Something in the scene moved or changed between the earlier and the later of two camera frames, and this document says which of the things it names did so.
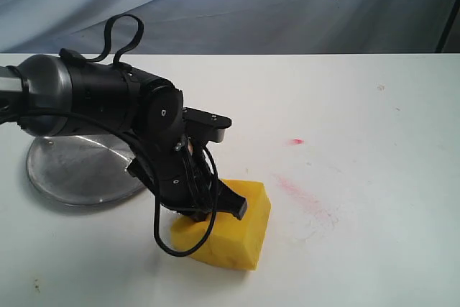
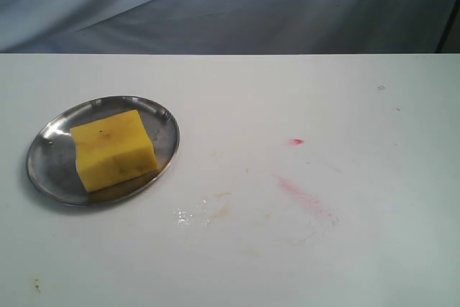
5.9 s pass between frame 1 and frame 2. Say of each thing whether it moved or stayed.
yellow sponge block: moved
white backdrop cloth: stayed
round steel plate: stayed
